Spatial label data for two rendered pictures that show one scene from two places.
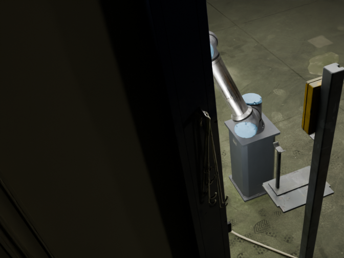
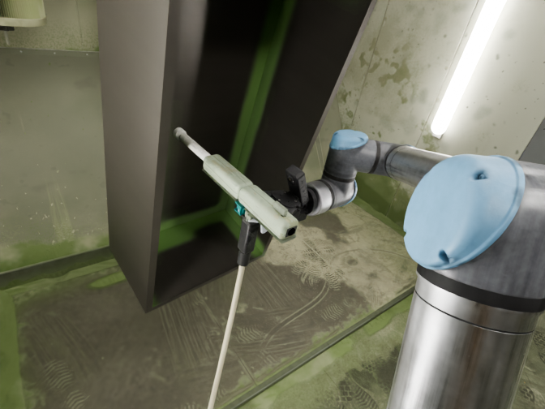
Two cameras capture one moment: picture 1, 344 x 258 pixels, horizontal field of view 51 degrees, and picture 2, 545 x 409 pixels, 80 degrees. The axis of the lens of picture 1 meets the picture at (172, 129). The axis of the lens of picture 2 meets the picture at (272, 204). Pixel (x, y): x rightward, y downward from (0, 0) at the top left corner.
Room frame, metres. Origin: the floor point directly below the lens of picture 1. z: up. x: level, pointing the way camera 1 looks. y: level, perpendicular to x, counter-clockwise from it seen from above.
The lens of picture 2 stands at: (1.63, -0.43, 1.54)
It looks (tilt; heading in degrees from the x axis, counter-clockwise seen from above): 32 degrees down; 59
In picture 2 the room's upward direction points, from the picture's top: 11 degrees clockwise
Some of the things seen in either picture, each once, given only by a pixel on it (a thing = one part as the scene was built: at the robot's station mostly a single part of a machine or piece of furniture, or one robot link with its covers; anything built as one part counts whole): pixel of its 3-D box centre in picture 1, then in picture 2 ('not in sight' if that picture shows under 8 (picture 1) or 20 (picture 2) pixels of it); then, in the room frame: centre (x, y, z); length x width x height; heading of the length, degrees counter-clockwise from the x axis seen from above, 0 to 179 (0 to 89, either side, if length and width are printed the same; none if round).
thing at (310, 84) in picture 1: (319, 105); not in sight; (1.20, -0.65, 1.42); 0.12 x 0.06 x 0.26; 101
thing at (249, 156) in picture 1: (252, 156); not in sight; (2.03, -0.58, 0.32); 0.31 x 0.31 x 0.64; 11
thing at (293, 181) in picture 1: (297, 165); not in sight; (1.30, -0.62, 0.95); 0.26 x 0.15 x 0.32; 101
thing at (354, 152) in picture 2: not in sight; (348, 155); (2.21, 0.19, 1.21); 0.12 x 0.09 x 0.12; 155
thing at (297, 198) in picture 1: (297, 188); not in sight; (1.28, -0.62, 0.78); 0.31 x 0.23 x 0.01; 101
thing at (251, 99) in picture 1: (250, 107); not in sight; (2.02, -0.58, 0.83); 0.17 x 0.15 x 0.18; 155
